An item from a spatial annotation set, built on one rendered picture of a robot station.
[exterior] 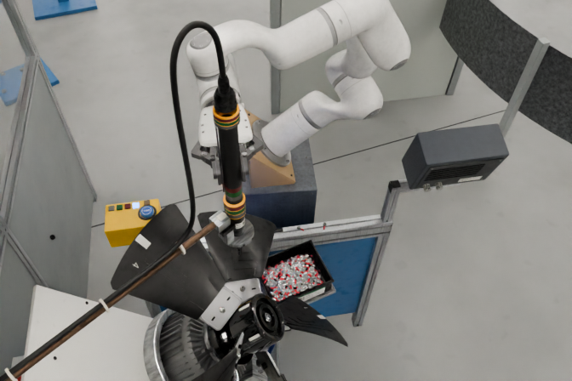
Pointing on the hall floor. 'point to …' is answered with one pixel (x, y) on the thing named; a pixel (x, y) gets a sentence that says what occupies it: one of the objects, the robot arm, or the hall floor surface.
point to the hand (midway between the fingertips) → (230, 170)
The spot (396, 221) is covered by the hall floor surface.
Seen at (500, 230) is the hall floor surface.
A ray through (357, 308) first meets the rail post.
